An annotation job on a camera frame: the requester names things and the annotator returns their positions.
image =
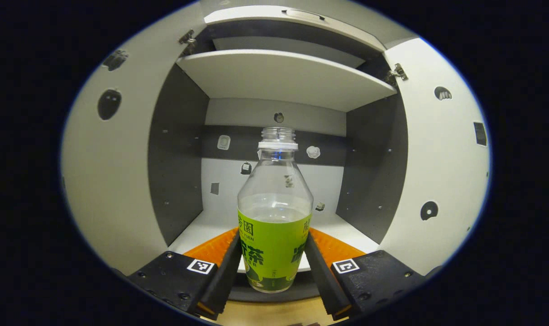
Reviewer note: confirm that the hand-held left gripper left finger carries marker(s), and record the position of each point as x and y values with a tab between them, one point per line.
224	280

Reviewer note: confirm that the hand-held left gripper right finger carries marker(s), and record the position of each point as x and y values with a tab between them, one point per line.
322	280

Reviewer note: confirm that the clear bottle with green label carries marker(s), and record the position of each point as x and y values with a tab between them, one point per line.
274	253

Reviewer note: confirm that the white cabinet door camera sticker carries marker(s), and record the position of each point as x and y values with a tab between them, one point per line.
120	181

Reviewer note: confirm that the white cabinet door headphones sticker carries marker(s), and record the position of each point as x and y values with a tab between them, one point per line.
437	158

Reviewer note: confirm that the white and grey cabinet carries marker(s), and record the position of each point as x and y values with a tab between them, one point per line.
274	77

